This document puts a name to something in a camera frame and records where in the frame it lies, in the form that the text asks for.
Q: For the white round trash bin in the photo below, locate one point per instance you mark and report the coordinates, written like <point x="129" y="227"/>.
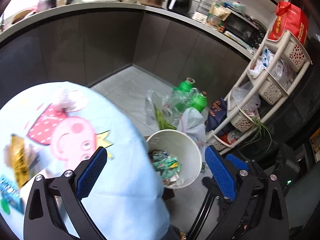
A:
<point x="178" y="144"/>

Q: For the green bottle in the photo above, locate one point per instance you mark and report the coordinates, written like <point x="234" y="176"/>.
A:
<point x="199" y="101"/>
<point x="184" y="89"/>

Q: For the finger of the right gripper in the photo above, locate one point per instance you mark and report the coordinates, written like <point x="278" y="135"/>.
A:
<point x="238" y="163"/>

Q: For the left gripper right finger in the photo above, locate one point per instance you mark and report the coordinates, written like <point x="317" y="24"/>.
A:
<point x="257" y="209"/>

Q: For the green bottle front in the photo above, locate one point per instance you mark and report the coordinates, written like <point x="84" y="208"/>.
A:
<point x="199" y="101"/>

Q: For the black air fryer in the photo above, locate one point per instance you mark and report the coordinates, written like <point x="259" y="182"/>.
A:
<point x="181" y="7"/>

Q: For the green bottle rear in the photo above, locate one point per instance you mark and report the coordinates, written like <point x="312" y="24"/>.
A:
<point x="184" y="89"/>

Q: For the black microwave oven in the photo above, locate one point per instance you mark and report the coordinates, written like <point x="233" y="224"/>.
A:
<point x="245" y="31"/>

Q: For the green vegetable bunch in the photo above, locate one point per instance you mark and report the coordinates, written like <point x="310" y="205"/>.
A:
<point x="164" y="118"/>

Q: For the red gift bag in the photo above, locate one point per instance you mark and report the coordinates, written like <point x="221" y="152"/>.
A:
<point x="291" y="18"/>

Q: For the green wrapper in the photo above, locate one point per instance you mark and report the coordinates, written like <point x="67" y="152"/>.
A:
<point x="166" y="165"/>

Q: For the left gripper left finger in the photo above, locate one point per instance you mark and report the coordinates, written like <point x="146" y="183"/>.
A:
<point x="42" y="219"/>

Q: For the dark blue shopping bag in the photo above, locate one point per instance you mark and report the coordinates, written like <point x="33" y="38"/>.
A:
<point x="216" y="114"/>

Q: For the white plastic shopping bag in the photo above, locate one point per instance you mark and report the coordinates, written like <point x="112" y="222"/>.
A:
<point x="191" y="123"/>

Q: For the yellow snack packet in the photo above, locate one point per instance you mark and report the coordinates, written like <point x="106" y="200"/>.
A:
<point x="16" y="156"/>

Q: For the blue blister pack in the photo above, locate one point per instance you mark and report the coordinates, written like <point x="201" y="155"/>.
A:
<point x="10" y="192"/>

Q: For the grey kitchen countertop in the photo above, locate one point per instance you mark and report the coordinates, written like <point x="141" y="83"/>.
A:
<point x="82" y="8"/>

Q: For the beige plastic storage rack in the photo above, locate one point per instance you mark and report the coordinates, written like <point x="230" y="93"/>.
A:
<point x="287" y="48"/>

